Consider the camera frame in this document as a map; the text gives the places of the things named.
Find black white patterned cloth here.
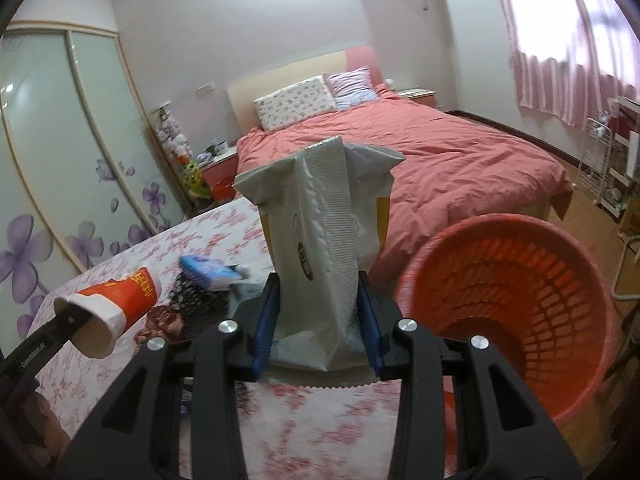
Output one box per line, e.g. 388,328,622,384
168,272,230,336

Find red white paper cup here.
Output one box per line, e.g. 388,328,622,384
54,266,162,359

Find silver snack bag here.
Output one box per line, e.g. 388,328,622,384
234,136,405,388

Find person left hand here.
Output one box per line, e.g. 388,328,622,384
1,379,70,479

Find blue white tissue pack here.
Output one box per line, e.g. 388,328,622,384
179,255,250,292

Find brown striped scrunchie cloth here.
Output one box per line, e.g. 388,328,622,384
134,306,184,346

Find floral pink white tablecloth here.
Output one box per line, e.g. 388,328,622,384
34,198,400,479

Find hanging plush toys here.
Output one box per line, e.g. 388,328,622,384
155,106,212,203

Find red left nightstand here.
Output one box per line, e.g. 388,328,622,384
201,146,239,205

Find red plastic laundry basket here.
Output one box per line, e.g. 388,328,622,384
392,212,626,428

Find coral red bed duvet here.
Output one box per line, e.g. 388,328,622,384
238,90,573,284

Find mugs on nightstand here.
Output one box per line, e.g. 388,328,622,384
205,140,230,156

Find glass floral wardrobe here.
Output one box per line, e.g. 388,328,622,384
1,27,188,353

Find beige pink headboard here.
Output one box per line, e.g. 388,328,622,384
227,46,384,134

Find white floral pillow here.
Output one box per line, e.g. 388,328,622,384
254,75,336,132

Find right nightstand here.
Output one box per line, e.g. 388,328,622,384
397,88,437,108

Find pink striped pillow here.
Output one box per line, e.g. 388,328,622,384
323,66,378,110

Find pink window curtain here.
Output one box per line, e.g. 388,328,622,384
499,0,639,128

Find white wire rack shelf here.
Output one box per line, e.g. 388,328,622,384
573,96,639,221

